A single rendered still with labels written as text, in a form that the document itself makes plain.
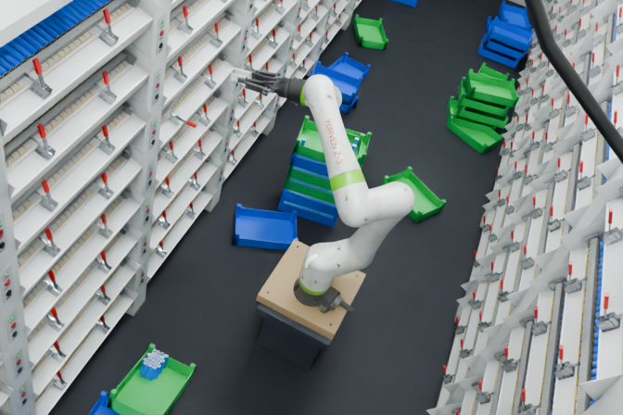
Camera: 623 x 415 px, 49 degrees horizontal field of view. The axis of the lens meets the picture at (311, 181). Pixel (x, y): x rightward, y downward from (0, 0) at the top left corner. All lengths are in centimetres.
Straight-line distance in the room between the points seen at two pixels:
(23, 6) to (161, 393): 169
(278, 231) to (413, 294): 72
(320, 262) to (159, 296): 83
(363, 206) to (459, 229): 158
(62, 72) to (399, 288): 209
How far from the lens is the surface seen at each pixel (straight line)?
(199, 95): 261
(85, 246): 230
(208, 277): 312
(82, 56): 177
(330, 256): 255
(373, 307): 321
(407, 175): 386
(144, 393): 274
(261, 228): 335
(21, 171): 174
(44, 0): 152
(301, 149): 316
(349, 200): 221
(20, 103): 163
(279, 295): 271
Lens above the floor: 247
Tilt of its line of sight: 43 degrees down
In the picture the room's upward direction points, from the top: 17 degrees clockwise
